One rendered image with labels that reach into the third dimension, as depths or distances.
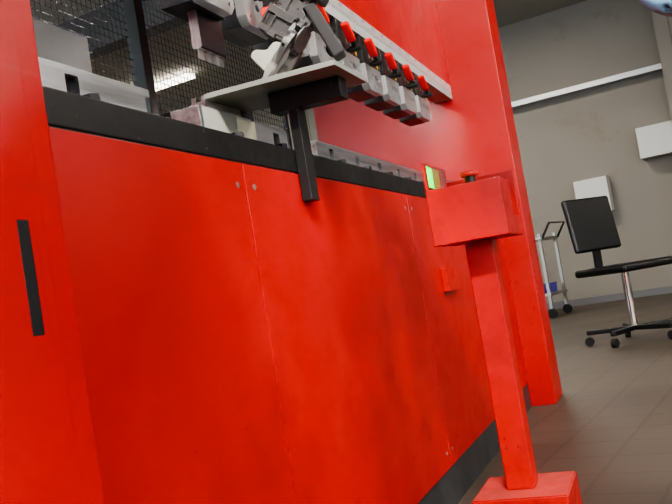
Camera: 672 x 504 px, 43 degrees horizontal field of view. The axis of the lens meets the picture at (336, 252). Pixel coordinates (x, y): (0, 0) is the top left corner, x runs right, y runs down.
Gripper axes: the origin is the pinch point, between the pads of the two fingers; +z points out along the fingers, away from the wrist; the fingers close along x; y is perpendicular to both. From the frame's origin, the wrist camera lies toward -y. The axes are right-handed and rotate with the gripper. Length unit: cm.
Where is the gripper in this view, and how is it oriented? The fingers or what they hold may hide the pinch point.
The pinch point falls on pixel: (270, 88)
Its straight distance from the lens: 169.3
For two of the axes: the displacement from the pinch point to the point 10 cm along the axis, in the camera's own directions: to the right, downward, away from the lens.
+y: -8.5, -5.1, 1.7
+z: -5.0, 8.6, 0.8
